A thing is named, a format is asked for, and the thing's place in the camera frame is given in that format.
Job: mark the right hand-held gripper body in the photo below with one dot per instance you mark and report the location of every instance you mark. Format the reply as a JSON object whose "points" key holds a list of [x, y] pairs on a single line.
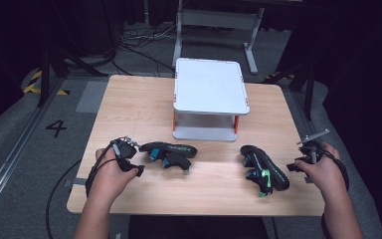
{"points": [[311, 151]]}

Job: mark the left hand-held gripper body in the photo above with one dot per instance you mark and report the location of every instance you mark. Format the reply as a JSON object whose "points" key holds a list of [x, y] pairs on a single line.
{"points": [[124, 150]]}

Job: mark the black sports shoe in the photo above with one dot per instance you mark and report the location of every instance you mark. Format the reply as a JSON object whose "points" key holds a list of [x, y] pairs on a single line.
{"points": [[170, 154], [267, 169]]}

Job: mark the white shelf rack orange posts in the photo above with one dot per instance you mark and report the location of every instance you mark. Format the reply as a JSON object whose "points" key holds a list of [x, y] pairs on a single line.
{"points": [[209, 86]]}

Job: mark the person's right hand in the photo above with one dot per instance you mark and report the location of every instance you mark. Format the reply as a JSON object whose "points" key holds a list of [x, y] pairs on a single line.
{"points": [[328, 174]]}

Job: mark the person's left hand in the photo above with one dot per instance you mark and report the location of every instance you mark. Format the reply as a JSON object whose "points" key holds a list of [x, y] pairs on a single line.
{"points": [[107, 176]]}

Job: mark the grey tape strip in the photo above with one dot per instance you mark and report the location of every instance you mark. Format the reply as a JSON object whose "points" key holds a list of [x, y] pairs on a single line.
{"points": [[309, 180], [78, 182]]}

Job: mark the black tripod stand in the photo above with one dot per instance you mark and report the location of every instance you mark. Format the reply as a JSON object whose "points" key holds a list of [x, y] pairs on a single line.
{"points": [[44, 79], [309, 96]]}

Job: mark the yellow black floor tape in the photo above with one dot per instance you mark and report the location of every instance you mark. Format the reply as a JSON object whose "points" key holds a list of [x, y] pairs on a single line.
{"points": [[30, 87]]}

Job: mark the aluminium floor rail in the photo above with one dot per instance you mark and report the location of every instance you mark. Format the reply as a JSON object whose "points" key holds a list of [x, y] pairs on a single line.
{"points": [[300, 109], [10, 159]]}

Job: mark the grey metal desk frame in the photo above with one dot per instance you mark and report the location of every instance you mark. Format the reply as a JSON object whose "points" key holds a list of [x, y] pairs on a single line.
{"points": [[212, 18]]}

